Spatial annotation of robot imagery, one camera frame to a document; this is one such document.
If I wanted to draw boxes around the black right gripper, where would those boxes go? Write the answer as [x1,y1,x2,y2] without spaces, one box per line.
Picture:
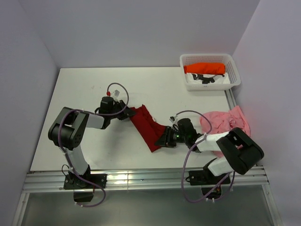
[155,125,188,148]

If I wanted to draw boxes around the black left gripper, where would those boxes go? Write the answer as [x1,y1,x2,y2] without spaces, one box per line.
[108,99,135,120]

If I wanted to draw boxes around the dark red t shirt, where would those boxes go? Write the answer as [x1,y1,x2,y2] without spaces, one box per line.
[130,105,166,153]

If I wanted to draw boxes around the white plastic basket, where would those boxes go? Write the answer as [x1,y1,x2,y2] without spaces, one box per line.
[180,53,241,91]

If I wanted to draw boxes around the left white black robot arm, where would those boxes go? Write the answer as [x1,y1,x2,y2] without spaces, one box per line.
[48,96,135,188]

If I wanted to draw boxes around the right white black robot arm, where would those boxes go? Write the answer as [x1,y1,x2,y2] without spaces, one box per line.
[155,118,264,184]

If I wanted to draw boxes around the pink t shirt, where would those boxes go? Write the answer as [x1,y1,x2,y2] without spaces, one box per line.
[197,105,251,158]

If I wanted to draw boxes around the white black printed t shirt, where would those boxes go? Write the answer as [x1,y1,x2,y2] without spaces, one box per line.
[185,73,230,85]

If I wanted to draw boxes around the rolled orange t shirt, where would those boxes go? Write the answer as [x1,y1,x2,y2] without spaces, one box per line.
[183,63,226,74]

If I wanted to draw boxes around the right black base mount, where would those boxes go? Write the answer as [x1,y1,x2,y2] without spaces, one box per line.
[185,170,234,202]

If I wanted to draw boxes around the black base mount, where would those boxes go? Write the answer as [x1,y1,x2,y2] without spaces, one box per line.
[185,170,234,202]
[63,169,107,204]

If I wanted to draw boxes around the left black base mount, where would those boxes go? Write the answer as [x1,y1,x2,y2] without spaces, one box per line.
[63,169,107,204]

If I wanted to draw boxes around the aluminium rail frame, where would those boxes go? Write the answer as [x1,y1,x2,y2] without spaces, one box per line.
[13,166,283,226]

